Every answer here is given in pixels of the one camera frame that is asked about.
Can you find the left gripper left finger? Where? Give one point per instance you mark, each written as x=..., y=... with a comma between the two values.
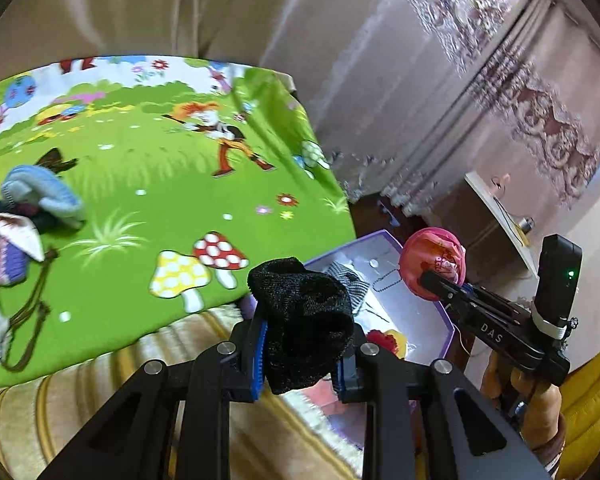
x=170, y=421

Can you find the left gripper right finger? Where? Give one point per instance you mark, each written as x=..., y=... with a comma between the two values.
x=464, y=435

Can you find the pink red round pouch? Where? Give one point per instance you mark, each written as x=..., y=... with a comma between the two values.
x=432, y=249

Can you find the dark red knitted item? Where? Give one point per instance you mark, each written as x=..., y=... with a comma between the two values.
x=383, y=340

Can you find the black knitted sock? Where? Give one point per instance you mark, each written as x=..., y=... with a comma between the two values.
x=310, y=322

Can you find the purple patterned knitted sock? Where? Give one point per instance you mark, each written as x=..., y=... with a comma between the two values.
x=13, y=265

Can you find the dark green knitted item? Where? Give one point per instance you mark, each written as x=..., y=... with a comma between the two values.
x=43, y=221

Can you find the yellow soft item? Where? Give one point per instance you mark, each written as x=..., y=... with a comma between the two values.
x=398, y=343

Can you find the person's right hand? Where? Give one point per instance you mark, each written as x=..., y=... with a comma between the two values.
x=544, y=427

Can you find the yellow jacket sleeve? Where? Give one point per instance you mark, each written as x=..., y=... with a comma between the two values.
x=581, y=409

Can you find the striped gold sofa cushion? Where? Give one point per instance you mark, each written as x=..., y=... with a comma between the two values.
x=276, y=437

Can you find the white side table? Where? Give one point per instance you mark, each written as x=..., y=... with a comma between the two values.
x=503, y=220

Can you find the purple white storage box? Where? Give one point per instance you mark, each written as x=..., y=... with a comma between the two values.
x=389, y=305

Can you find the black white checkered cloth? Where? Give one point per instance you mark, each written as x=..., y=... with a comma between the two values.
x=356, y=288

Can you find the green cartoon play mat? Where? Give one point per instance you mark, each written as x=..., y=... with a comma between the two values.
x=191, y=173

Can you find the light blue knitted sock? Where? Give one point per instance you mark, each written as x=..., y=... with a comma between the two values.
x=39, y=186

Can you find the leopard print cloth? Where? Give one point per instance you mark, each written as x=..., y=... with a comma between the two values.
x=55, y=162

